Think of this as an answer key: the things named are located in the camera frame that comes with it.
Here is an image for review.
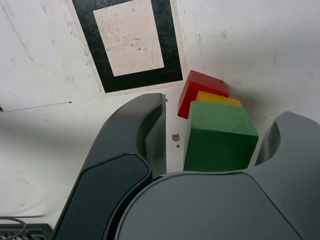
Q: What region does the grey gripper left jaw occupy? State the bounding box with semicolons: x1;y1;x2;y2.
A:
51;92;168;240

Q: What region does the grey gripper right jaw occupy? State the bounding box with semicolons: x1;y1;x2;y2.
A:
104;111;320;240

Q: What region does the green cube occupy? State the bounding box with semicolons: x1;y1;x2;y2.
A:
183;100;260;173

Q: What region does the yellow cube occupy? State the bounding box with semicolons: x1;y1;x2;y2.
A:
195;91;243;108

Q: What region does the red cube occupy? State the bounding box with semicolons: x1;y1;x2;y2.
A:
177;69;230;120

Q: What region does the black tape square outline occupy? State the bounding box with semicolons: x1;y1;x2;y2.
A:
71;0;184;94

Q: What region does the black keyboard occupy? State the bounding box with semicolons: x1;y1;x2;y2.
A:
0;223;52;240

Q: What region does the thin dark cable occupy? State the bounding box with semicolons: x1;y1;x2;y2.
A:
0;216;29;240

